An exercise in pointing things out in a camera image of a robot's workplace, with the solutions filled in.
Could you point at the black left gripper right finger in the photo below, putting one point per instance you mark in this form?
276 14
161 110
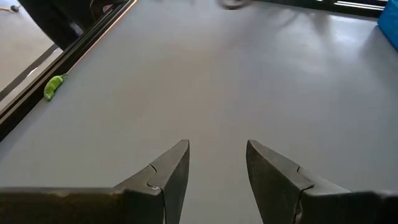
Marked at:
342 208

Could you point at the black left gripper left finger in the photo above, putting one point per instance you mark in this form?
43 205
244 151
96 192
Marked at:
77 205

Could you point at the long green chili pepper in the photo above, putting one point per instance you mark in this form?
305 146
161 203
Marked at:
51 88

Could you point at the person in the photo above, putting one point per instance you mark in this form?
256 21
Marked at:
56 21

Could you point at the blue plastic basket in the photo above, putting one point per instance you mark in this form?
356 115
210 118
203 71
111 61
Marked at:
390 21

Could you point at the black aluminium table frame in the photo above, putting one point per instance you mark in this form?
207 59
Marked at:
15 115

